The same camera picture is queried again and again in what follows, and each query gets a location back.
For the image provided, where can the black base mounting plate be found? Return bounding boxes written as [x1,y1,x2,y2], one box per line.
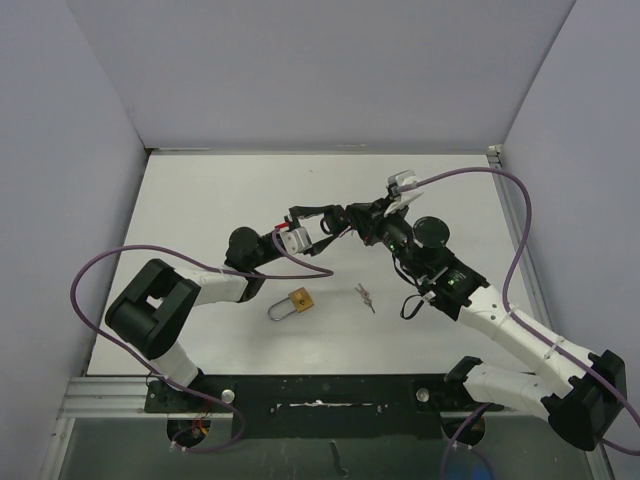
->
[143,372,504,441]

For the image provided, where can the aluminium frame rail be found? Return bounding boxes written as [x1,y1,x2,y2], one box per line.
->
[58,372,586,419]

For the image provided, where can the small silver key pair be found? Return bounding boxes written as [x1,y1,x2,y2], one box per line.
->
[355,283,375,313]

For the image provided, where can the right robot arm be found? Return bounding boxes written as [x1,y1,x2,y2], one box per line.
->
[346,199,626,451]

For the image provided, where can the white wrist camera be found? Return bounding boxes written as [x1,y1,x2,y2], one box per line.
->
[276,227,312,255]
[384,170,423,217]

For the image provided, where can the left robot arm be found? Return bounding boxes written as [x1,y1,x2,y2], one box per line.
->
[105,205,349,411]

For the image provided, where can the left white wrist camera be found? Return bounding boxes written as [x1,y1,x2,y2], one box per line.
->
[276,227,312,255]

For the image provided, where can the brass padlock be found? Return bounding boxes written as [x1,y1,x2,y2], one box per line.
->
[267,287,314,322]

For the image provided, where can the black padlock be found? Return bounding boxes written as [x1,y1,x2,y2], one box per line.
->
[320,207,350,236]

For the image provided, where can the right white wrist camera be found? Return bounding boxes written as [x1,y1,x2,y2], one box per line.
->
[384,170,423,217]

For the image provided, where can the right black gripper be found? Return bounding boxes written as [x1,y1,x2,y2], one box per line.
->
[348,195,427,280]

